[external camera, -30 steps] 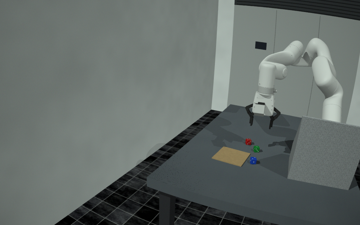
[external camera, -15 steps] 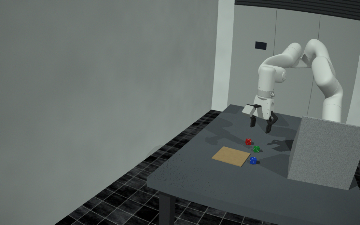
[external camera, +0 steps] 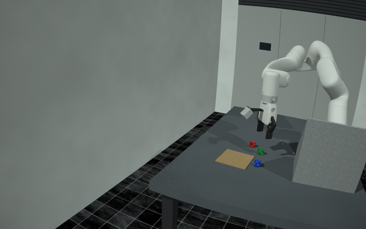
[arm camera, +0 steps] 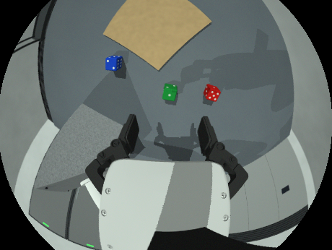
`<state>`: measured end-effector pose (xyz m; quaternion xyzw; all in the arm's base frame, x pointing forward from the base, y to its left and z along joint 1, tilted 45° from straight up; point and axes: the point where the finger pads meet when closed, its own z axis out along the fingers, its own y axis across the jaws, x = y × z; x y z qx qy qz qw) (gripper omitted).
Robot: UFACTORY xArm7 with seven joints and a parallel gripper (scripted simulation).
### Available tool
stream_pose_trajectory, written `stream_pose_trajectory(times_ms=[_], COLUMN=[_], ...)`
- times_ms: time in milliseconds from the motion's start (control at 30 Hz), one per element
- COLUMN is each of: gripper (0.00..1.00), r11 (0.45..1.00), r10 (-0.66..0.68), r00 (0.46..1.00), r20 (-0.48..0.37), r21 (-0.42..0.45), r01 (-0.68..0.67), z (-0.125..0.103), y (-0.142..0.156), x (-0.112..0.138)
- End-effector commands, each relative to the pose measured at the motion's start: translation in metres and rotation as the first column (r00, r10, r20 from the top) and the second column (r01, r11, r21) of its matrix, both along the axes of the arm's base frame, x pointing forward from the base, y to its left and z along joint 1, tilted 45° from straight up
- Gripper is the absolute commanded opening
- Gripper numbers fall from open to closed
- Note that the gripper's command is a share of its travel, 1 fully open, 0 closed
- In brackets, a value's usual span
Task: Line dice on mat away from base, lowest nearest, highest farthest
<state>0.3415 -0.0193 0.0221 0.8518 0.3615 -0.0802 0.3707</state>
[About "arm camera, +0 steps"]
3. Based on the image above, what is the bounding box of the green die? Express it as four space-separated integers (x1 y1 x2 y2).
162 83 178 101

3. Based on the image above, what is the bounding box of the red die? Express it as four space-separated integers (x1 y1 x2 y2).
204 84 221 102

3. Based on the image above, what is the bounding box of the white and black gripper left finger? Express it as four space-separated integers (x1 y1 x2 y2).
85 114 139 194

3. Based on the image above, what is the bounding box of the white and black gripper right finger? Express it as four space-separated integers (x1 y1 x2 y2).
198 116 248 199

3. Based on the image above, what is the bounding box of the blue die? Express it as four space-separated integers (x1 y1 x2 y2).
105 56 123 71

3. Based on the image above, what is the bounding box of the tan flat mat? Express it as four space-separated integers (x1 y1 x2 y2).
103 0 211 70

